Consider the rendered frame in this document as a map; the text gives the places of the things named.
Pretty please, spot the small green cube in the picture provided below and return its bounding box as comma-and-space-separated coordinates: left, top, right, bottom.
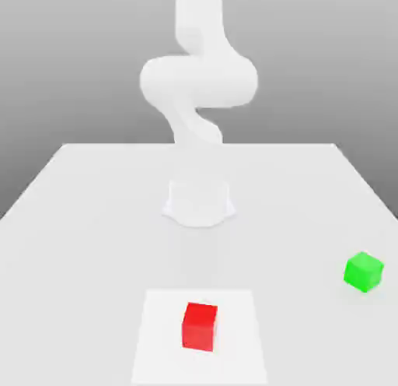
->
343, 251, 386, 294

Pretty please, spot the small red cube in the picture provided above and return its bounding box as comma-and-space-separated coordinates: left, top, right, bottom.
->
181, 302, 218, 353

